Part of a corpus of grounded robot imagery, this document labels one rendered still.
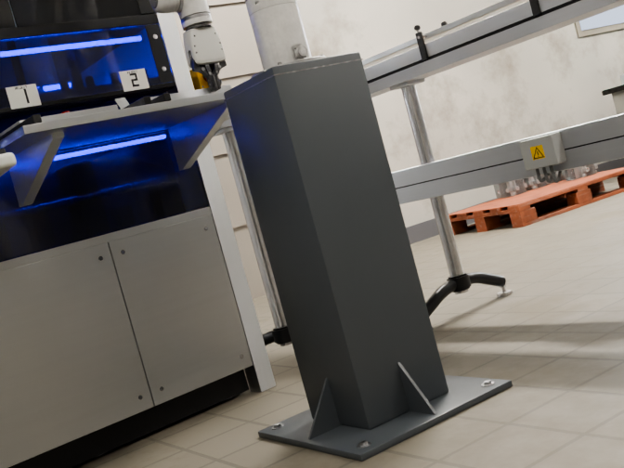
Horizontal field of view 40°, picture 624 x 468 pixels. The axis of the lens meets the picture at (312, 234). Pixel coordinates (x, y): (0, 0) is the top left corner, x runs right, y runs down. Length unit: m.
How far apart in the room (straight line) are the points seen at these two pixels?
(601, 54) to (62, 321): 6.06
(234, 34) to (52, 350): 3.40
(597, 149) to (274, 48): 1.03
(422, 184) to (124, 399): 1.27
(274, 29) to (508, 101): 4.89
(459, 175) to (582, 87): 4.64
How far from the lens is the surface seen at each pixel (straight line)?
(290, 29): 2.04
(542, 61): 7.18
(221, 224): 2.65
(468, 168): 2.87
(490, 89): 6.71
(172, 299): 2.55
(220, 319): 2.62
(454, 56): 2.81
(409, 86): 3.02
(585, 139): 2.59
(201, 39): 2.36
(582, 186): 5.68
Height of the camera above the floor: 0.59
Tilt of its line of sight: 3 degrees down
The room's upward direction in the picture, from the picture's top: 15 degrees counter-clockwise
